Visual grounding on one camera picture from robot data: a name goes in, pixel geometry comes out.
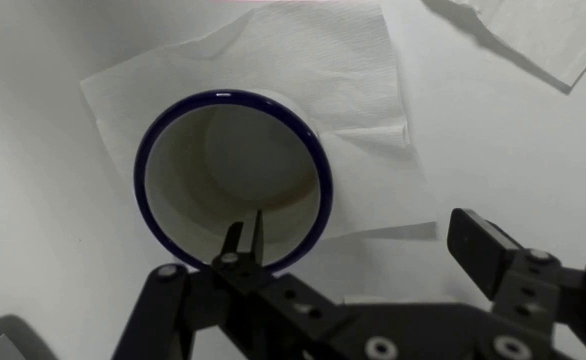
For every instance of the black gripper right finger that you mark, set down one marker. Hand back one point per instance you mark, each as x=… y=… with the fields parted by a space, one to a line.
x=524 y=287

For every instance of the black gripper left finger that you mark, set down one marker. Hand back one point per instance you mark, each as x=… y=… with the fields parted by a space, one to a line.
x=253 y=292

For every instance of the white mug blue rim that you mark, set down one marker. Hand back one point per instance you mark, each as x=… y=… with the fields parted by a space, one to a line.
x=239 y=161

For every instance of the white paper towel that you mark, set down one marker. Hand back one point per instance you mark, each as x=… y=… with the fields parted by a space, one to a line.
x=558 y=32
x=318 y=52

